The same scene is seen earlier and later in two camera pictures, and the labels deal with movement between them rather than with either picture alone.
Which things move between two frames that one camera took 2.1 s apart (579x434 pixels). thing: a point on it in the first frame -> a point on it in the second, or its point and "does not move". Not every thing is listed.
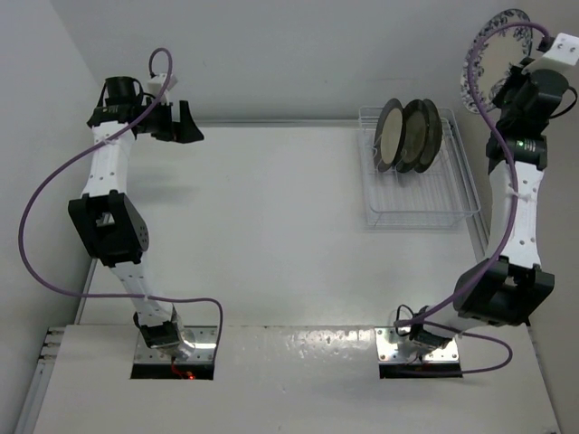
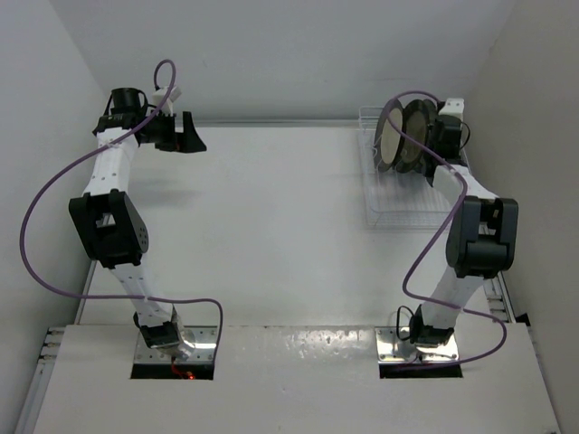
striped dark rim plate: x=415 y=136 does not move
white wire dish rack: x=400 y=201 does not move
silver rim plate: x=389 y=136 does not move
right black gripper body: x=504 y=97 -> x=459 y=152
